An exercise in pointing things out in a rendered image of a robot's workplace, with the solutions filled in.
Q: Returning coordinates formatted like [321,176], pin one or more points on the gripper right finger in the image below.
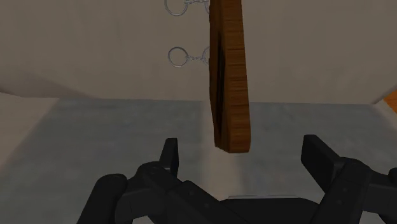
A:
[344,183]

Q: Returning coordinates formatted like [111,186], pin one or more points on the brown wooden board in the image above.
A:
[233,80]

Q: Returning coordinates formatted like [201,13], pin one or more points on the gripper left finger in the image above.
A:
[161,192]

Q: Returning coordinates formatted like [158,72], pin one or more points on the beige dresser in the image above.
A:
[310,52]

